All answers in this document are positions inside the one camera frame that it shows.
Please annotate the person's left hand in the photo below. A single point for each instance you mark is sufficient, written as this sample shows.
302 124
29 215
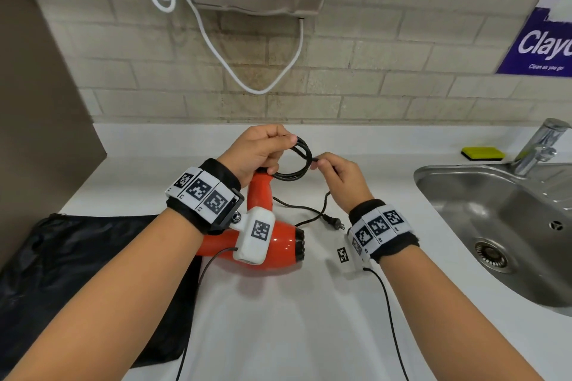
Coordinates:
254 148

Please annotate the person's right hand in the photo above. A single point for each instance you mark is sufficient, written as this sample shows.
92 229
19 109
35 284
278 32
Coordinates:
348 184

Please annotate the orange hair dryer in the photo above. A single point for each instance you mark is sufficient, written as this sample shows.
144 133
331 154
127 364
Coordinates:
281 246

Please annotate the black drawstring bag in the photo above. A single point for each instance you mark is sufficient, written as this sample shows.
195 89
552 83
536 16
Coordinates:
67 269

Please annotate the person's left forearm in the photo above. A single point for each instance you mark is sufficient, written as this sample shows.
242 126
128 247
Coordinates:
98 305

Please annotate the person's right forearm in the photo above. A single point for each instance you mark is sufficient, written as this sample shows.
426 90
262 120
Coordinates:
456 322

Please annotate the right wristband with square markers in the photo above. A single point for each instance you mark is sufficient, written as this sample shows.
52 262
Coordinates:
380 229

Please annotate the wristband with square markers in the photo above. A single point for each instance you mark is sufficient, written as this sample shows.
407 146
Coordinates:
380 229
201 193

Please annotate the left wristband with square markers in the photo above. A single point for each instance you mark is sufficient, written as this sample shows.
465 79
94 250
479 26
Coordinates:
201 193

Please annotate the yellow sponge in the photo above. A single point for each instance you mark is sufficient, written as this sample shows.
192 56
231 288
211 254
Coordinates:
482 153

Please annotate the stainless steel sink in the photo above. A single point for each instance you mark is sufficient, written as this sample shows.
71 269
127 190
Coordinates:
491 215

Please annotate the chrome faucet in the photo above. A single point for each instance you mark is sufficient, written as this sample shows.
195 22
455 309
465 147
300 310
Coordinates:
538 144

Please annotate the brown side panel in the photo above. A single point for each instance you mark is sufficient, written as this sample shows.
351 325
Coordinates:
40 126

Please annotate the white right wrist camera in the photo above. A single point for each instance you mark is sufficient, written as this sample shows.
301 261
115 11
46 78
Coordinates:
344 255

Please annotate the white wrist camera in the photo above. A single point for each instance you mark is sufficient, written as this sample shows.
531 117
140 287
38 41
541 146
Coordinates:
257 233
344 255

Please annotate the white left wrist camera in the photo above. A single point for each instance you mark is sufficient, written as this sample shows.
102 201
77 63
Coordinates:
257 233

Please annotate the purple wall poster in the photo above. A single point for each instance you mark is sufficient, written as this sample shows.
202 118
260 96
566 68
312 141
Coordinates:
536 46

